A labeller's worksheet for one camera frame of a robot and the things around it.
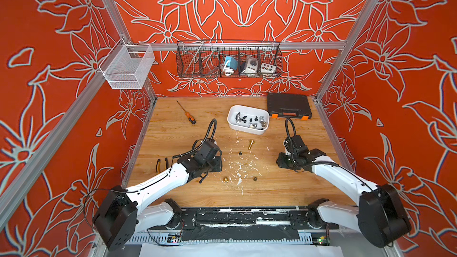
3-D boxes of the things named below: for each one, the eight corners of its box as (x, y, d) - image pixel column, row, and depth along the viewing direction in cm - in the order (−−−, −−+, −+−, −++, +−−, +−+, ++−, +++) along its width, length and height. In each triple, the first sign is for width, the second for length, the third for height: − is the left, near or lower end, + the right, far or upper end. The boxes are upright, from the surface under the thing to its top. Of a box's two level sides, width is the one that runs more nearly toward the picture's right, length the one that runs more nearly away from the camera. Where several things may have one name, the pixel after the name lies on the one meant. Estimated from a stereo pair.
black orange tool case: (269, 120, 107) (270, 116, 105) (265, 97, 120) (266, 93, 117) (313, 119, 107) (315, 116, 104) (304, 97, 120) (305, 93, 117)
